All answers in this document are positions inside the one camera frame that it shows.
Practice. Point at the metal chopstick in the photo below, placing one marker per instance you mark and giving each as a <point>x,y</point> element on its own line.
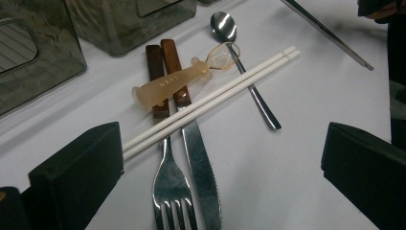
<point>314,19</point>
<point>328,32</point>

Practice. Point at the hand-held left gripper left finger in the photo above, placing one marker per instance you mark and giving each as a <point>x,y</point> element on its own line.
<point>79,179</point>

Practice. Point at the smoky clear plastic bin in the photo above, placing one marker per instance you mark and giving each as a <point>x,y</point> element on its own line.
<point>127,28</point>
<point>48,70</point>

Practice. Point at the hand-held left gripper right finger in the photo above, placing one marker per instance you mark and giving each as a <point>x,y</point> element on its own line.
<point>367,172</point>

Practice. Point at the metal spoon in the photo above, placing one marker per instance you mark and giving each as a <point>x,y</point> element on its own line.
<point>223,27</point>

